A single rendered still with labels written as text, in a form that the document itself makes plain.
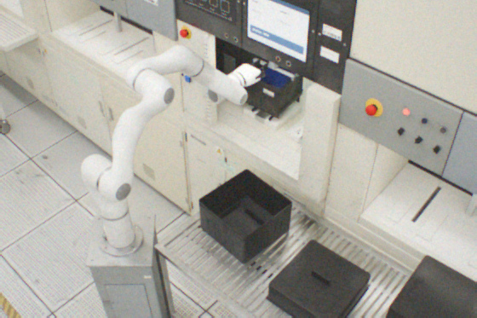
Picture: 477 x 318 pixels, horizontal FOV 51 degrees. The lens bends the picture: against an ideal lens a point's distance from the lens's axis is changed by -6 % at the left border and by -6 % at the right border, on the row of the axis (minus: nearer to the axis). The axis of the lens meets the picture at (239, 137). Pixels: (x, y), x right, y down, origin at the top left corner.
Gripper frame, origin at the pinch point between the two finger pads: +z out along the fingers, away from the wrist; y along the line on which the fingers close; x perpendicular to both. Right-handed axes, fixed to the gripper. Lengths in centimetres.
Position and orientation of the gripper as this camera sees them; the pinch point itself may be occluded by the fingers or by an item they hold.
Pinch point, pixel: (261, 66)
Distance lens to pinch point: 245.6
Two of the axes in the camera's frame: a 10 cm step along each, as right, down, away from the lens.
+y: 7.4, 4.4, -5.1
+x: 0.0, -7.6, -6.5
